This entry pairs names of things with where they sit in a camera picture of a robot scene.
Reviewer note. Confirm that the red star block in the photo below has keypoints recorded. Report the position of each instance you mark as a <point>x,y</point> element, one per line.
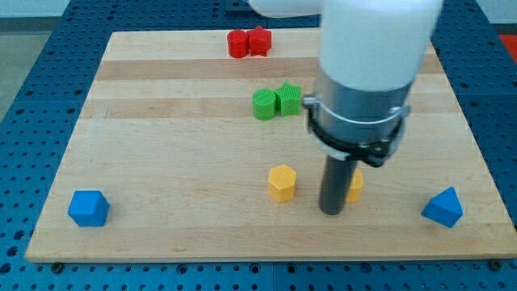
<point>260,41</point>

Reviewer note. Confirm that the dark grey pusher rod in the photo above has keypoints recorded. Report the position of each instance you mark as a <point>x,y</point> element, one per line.
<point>335,185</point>

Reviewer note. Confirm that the green cylinder block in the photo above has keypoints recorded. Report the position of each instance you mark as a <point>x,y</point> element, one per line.
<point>263,101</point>

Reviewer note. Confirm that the red cylinder block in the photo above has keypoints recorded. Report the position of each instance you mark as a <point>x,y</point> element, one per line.
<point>237,42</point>

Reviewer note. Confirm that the blue cube block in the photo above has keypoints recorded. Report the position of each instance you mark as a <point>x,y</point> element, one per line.
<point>89,208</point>

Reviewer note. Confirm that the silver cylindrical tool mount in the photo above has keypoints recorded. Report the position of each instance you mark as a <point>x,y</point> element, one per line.
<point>356,125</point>

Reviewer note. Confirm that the green star block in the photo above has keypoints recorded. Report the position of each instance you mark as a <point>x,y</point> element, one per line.
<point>288,99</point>

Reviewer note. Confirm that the blue triangle block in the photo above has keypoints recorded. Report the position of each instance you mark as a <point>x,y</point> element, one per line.
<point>445,208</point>

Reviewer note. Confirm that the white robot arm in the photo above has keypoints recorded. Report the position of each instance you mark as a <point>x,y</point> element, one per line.
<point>369,56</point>

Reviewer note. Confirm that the yellow heart block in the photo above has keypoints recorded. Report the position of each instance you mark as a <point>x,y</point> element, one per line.
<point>356,187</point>

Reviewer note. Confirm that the yellow hexagon block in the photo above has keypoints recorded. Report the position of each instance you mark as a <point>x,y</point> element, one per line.
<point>282,183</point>

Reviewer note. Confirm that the wooden board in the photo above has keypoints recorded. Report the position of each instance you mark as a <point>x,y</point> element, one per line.
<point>168,136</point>

